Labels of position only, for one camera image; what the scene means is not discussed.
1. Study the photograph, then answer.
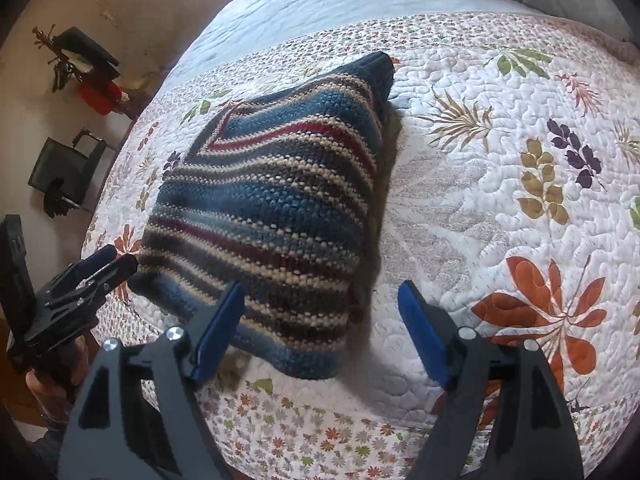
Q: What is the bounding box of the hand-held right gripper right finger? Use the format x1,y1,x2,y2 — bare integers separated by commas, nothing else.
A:
397,280,586,480

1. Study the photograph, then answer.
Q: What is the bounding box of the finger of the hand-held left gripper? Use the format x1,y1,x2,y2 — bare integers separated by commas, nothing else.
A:
52,254,140,322
42,245,119,302

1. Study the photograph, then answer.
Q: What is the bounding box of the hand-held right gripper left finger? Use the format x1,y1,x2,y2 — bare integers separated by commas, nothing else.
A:
57,281,246,480

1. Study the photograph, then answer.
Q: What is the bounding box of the striped knit sweater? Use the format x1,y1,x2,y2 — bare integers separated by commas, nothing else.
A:
127,51,398,380

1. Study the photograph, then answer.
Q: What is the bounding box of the person's left hand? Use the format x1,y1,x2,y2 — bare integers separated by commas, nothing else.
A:
25,332,93,423

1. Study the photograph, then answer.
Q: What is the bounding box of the black chair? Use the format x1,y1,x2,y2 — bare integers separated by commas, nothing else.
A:
27,129,108,218

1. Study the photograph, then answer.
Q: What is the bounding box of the red hanging garment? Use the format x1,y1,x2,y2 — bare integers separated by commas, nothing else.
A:
75,79,125,117

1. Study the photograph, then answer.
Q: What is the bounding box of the coat rack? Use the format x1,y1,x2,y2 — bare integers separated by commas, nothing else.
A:
32,25,76,93

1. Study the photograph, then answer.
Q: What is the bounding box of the floral quilted bedspread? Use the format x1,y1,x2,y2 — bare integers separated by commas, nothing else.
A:
80,10,640,480

